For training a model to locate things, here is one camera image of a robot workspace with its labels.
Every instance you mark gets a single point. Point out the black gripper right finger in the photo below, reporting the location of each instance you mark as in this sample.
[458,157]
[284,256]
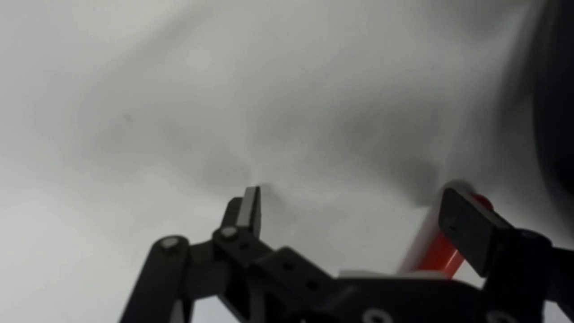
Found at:
[522,270]

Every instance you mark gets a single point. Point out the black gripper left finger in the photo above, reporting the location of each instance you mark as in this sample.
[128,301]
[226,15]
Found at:
[178,274]

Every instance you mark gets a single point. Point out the black cooking pot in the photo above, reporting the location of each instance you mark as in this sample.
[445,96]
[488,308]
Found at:
[553,105]

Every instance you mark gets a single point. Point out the red handled metal spoon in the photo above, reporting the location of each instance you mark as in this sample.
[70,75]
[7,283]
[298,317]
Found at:
[432,254]

